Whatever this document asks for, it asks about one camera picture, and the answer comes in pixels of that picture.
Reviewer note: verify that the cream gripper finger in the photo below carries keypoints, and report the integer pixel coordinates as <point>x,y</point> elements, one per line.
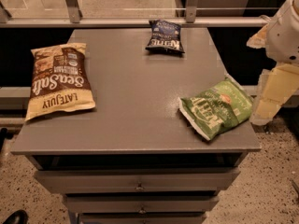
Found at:
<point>274,89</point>
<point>257,41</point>

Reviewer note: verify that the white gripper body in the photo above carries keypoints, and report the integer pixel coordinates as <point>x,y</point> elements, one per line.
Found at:
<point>284,39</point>

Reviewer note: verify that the blue chip bag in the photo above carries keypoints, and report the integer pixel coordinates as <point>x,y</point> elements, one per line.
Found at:
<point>165,37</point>

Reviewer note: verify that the green chip bag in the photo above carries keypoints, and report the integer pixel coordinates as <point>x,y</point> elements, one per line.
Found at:
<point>217,109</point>

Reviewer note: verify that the brown Sea Salt chip bag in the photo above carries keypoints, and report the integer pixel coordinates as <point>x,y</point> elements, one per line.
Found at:
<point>59,81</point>

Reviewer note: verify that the middle grey drawer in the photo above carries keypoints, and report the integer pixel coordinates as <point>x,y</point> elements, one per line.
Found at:
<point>141,204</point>

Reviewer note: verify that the grey drawer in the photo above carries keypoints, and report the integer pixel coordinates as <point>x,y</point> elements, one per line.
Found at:
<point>157,218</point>
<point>141,204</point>
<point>130,181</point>

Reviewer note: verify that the top grey drawer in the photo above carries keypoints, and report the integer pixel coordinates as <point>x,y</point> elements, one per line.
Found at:
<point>130,181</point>

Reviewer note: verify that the grey drawer cabinet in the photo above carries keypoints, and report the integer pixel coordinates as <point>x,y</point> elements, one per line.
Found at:
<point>136,124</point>

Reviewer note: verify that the bottom grey drawer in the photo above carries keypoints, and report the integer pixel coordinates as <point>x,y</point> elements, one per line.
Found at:
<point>157,218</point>

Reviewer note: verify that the grey metal railing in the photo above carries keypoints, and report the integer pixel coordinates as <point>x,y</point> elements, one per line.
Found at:
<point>135,13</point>

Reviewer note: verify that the black shoe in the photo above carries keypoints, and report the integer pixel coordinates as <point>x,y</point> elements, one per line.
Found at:
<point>18,217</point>

